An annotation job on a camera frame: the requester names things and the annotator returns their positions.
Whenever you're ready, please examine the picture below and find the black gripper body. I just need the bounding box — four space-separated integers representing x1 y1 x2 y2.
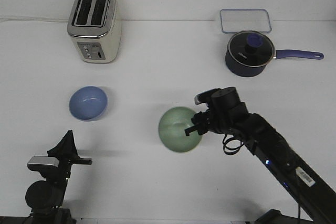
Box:
206 87 248 134
58 156 92 179

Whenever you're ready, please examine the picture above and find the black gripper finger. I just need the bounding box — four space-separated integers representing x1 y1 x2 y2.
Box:
69 130 78 156
184 124 208 136
47 130 70 156
191 112 209 125

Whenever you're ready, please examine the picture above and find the green bowl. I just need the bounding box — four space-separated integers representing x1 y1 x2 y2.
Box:
158 106 202 153

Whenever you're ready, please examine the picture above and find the blue bowl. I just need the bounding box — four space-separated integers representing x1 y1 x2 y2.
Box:
68 86 108 121

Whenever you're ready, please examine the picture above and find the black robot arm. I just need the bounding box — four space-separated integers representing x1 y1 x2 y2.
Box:
185 87 335 223
25 130 92 223

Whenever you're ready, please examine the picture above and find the dark blue saucepan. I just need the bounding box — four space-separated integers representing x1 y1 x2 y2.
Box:
225 49 324 77

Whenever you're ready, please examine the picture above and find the glass pot lid blue knob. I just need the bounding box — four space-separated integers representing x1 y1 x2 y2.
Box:
228 30 275 67

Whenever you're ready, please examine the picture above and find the clear container lid blue rim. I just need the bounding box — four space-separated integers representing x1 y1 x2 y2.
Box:
219 8 272 34

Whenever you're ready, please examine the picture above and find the silver two-slot toaster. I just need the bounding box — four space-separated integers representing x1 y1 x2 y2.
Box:
67 0 122 64

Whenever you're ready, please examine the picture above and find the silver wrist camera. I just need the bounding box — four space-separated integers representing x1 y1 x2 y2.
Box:
194 88 220 105
27 156 60 171

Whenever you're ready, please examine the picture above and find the white toaster power cord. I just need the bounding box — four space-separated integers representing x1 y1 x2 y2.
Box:
0 17 70 24

